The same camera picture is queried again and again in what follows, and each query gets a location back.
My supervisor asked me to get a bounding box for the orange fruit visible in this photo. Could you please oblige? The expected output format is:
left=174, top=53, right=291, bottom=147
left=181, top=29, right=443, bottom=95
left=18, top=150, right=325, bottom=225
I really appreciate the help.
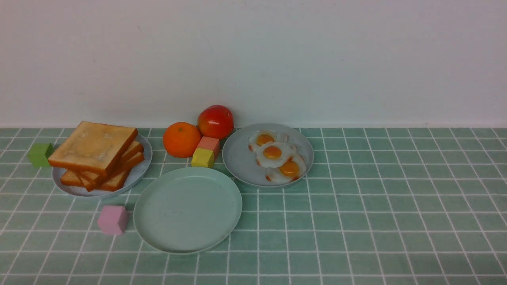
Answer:
left=162, top=122, right=202, bottom=158

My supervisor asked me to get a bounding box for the green wooden cube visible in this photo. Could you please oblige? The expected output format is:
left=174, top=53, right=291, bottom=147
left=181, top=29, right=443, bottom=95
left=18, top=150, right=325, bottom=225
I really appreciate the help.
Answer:
left=27, top=143, right=54, bottom=168

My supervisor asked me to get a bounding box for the yellow wooden cube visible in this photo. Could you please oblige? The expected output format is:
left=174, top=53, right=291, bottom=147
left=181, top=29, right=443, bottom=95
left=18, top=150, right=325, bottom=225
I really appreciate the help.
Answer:
left=191, top=148, right=215, bottom=168

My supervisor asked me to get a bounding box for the light green empty plate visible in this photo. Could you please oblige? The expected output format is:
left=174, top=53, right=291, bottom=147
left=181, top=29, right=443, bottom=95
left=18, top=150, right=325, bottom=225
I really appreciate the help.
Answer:
left=132, top=167, right=243, bottom=255

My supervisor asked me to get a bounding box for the grey plate with eggs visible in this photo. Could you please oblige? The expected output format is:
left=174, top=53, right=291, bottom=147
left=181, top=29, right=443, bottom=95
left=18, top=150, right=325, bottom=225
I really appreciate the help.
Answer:
left=222, top=123, right=314, bottom=188

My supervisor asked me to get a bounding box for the fried egg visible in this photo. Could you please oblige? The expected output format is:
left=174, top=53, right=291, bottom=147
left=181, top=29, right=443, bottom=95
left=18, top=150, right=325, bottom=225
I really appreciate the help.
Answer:
left=265, top=154, right=307, bottom=184
left=248, top=130, right=288, bottom=153
left=255, top=141, right=297, bottom=168

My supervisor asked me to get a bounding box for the green checkered tablecloth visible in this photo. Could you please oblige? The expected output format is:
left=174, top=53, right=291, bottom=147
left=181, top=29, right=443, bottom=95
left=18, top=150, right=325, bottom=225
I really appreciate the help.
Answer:
left=0, top=128, right=507, bottom=285

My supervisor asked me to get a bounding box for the grey plate with bread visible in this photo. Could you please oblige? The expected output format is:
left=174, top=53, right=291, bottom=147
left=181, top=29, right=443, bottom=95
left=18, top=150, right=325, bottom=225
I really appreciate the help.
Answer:
left=52, top=135, right=153, bottom=199

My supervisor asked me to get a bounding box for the toast slice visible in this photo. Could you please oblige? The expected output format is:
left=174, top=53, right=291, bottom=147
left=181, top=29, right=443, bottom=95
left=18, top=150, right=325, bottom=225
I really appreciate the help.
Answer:
left=74, top=141, right=144, bottom=184
left=48, top=121, right=138, bottom=175
left=60, top=170, right=131, bottom=192
left=98, top=154, right=145, bottom=184

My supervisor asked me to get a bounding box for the pink wooden cube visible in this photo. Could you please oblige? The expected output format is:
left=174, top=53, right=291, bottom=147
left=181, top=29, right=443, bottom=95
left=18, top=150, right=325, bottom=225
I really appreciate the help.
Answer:
left=97, top=205, right=128, bottom=235

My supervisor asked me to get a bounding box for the red apple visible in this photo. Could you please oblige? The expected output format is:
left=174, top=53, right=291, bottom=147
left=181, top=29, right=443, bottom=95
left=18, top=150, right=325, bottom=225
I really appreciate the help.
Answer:
left=197, top=104, right=234, bottom=140

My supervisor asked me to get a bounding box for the salmon wooden cube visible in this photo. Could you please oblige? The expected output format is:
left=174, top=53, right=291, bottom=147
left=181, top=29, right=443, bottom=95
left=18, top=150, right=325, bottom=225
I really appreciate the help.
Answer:
left=197, top=137, right=220, bottom=161

